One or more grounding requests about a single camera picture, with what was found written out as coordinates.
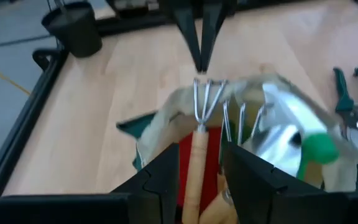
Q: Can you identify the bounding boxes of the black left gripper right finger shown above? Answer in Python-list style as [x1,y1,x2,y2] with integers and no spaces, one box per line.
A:
[222,142,326,224]

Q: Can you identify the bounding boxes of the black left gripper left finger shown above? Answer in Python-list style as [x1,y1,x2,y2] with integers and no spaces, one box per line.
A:
[112,142,180,224]

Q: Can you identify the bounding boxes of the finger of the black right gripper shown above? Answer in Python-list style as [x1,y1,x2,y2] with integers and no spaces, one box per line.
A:
[201,4,226,73]
[172,7,202,72]

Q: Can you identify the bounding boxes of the wide-pronged hand rake wooden handle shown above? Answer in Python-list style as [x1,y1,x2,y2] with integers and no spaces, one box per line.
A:
[199,99,267,224]

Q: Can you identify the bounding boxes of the narrow three-prong cultivator wooden handle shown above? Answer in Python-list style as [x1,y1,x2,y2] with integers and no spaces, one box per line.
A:
[181,77,229,224]

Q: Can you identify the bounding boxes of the cream gardening bag green trim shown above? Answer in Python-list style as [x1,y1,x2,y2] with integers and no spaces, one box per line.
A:
[116,73,358,194]

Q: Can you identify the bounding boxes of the green-handled pruning shears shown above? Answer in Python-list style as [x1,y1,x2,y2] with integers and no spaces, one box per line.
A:
[333,65,358,156]

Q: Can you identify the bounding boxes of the black plant pot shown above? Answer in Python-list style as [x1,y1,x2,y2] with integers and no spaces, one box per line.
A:
[40,1,103,58]

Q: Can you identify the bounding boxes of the black table corner clamp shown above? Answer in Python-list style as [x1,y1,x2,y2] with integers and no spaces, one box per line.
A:
[32,47,53,72]

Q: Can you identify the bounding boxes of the yellow floor cable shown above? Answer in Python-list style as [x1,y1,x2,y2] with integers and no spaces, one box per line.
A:
[0,60,31,96]

